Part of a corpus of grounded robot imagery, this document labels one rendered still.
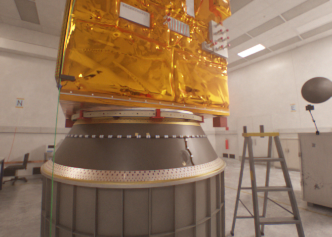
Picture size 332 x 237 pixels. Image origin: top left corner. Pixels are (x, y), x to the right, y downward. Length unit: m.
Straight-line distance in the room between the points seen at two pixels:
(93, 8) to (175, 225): 1.86
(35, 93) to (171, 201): 6.33
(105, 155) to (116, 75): 0.66
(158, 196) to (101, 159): 0.53
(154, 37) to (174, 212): 1.58
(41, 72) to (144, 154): 6.27
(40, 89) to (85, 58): 5.68
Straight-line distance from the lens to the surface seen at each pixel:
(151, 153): 1.31
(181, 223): 1.45
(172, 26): 2.00
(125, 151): 1.32
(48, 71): 7.19
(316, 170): 4.30
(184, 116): 1.58
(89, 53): 1.43
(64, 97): 1.35
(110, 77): 1.38
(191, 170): 1.39
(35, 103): 6.93
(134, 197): 1.27
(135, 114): 1.41
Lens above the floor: 1.51
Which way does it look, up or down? 8 degrees up
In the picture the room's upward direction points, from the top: straight up
